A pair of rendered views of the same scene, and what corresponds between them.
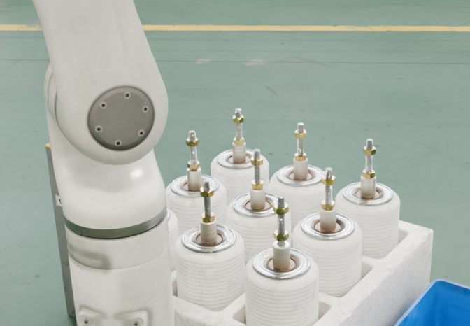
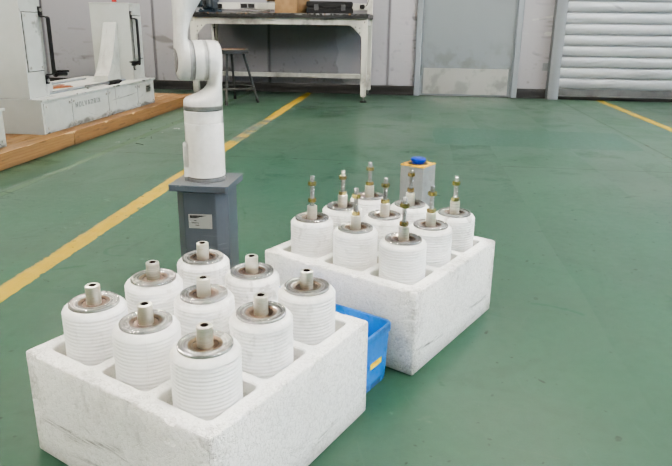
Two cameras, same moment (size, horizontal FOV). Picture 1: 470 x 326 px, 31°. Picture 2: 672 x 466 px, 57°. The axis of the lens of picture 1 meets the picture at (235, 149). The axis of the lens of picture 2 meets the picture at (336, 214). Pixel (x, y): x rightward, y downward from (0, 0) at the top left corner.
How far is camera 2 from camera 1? 1.71 m
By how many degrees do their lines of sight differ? 82
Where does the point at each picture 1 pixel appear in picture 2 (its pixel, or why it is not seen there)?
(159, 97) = (179, 56)
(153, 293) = (188, 137)
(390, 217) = (385, 253)
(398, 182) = not seen: outside the picture
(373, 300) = (332, 278)
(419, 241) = (396, 287)
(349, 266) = (337, 250)
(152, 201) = (188, 100)
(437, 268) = (507, 393)
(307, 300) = (295, 235)
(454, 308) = (379, 345)
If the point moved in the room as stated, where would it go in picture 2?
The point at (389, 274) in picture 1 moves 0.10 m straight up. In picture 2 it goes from (350, 275) to (351, 229)
